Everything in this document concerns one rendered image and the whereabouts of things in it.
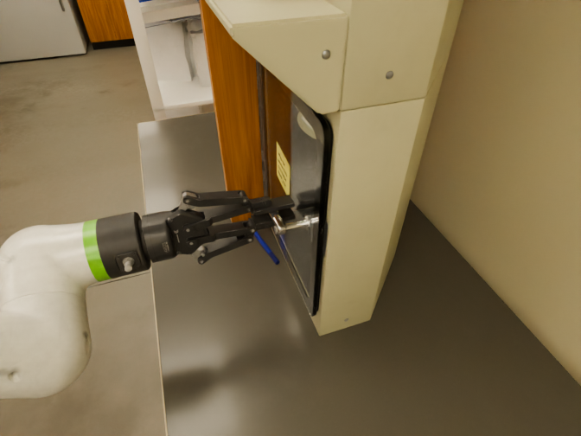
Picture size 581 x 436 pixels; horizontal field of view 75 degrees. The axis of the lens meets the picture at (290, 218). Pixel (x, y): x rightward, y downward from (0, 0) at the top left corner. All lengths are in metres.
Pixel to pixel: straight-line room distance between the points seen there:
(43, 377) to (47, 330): 0.05
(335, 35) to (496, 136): 0.54
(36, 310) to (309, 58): 0.44
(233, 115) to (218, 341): 0.45
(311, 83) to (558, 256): 0.59
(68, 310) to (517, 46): 0.83
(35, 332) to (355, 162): 0.43
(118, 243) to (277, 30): 0.36
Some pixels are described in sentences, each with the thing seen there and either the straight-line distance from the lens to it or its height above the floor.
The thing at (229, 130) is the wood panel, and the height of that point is 1.21.
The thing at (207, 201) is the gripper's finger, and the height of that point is 1.24.
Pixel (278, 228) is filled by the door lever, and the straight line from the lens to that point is 0.58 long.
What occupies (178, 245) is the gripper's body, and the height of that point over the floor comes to 1.18.
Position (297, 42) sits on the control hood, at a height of 1.49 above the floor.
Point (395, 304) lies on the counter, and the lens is 0.84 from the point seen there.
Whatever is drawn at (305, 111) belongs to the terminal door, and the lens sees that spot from 0.51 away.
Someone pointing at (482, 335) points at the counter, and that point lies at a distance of 0.86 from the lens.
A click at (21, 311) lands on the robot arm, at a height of 1.21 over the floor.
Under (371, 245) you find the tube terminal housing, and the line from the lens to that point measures 0.62.
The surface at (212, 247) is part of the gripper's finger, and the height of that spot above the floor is 1.15.
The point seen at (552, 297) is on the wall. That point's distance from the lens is 0.89.
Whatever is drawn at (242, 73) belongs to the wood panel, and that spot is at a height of 1.32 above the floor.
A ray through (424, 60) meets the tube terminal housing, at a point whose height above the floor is 1.46.
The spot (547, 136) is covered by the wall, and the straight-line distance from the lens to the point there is 0.81.
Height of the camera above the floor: 1.61
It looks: 42 degrees down
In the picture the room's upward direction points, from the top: straight up
